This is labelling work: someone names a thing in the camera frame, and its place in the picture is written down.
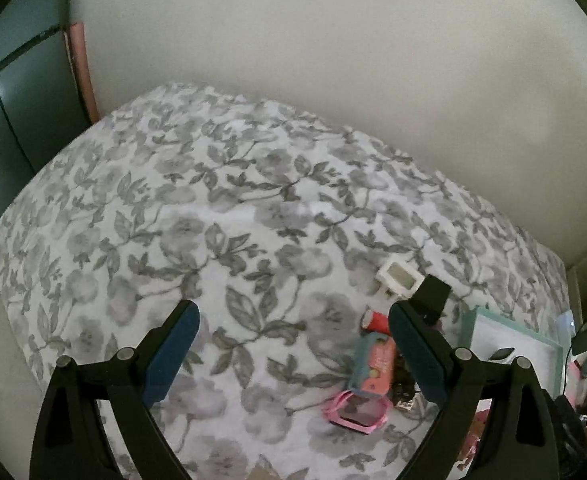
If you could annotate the black charger cube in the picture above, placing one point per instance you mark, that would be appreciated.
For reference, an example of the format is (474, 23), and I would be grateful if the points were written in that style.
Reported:
(436, 292)

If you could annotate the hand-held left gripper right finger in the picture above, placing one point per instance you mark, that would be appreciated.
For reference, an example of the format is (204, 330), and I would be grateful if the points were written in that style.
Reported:
(418, 355)

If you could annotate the black power adapter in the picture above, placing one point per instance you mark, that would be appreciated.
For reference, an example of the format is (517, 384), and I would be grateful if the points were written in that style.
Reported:
(584, 342)

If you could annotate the pink door trim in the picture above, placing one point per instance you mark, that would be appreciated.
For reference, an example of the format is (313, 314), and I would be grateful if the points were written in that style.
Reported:
(80, 70)

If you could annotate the pink toy watch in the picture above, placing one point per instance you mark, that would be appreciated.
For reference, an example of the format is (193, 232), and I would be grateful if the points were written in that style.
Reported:
(331, 406)

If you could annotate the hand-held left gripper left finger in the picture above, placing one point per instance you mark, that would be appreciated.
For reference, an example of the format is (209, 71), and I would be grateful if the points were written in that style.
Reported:
(171, 355)

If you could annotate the floral bedspread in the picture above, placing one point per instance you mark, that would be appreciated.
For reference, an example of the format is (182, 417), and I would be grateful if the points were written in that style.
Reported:
(223, 185)

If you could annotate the teal shallow cardboard box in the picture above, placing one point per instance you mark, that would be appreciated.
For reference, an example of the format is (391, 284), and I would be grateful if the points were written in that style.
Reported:
(518, 342)

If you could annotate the small red toy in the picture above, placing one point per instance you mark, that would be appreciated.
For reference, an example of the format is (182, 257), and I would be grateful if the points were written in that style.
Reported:
(376, 322)

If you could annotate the teal door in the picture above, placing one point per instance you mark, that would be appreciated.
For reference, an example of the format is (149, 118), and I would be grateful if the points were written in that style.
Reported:
(13, 120)

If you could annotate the small white frame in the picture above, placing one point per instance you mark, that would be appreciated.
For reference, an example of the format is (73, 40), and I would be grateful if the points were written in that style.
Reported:
(383, 275)

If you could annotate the white power strip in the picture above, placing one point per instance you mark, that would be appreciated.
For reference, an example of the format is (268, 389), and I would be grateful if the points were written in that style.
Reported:
(567, 321)

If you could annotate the pink doll toy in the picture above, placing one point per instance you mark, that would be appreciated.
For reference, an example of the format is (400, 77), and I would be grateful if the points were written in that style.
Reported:
(479, 417)

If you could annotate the key-pattern metal lighter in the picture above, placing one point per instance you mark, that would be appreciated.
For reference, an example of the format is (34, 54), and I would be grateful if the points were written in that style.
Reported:
(404, 392)

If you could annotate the salmon and teal case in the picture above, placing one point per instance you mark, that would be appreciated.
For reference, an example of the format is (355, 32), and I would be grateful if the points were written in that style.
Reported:
(373, 365)

